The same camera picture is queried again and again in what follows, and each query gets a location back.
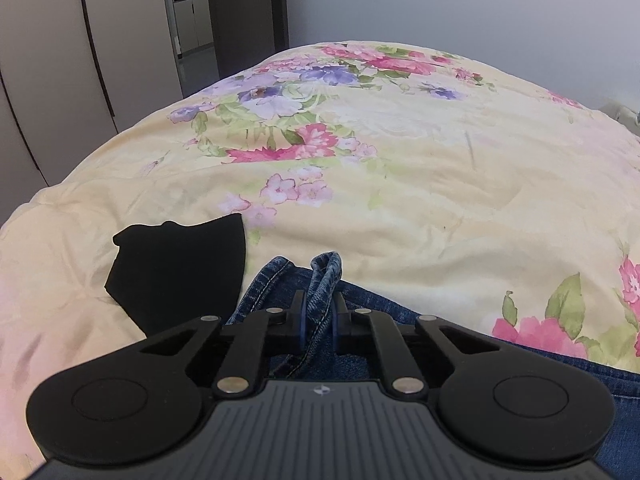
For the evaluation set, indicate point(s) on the blue denim pants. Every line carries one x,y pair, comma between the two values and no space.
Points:
320,280

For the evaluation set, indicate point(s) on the floral yellow blanket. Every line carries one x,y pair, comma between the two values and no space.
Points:
425,185

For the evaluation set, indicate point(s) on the beige wardrobe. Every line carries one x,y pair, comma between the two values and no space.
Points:
60,70

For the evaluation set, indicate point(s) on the dark door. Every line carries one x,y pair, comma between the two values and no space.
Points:
245,10

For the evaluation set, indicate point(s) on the white plastic object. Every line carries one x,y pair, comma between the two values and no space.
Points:
625,115

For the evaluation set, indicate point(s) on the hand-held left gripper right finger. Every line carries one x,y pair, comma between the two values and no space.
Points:
336,325

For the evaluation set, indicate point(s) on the black cloth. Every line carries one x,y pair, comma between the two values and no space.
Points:
175,270

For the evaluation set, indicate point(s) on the white background cabinet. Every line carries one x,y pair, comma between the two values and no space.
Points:
192,25

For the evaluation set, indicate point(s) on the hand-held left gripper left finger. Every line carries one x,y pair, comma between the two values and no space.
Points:
300,322

